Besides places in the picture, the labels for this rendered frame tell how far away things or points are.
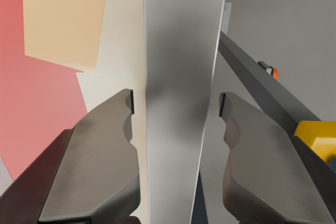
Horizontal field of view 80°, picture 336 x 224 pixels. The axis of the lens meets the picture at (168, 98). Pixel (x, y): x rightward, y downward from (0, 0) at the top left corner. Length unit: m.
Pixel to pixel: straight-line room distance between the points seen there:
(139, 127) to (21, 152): 0.12
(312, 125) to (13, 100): 0.26
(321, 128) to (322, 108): 1.38
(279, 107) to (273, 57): 0.94
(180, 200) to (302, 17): 1.19
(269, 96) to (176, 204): 0.26
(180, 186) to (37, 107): 0.13
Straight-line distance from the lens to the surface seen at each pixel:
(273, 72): 0.52
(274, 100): 0.37
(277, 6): 1.22
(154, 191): 0.17
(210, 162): 1.63
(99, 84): 0.16
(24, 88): 0.19
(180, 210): 0.19
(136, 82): 0.15
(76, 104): 0.18
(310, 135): 0.23
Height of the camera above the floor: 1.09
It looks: 61 degrees down
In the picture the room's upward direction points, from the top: 179 degrees counter-clockwise
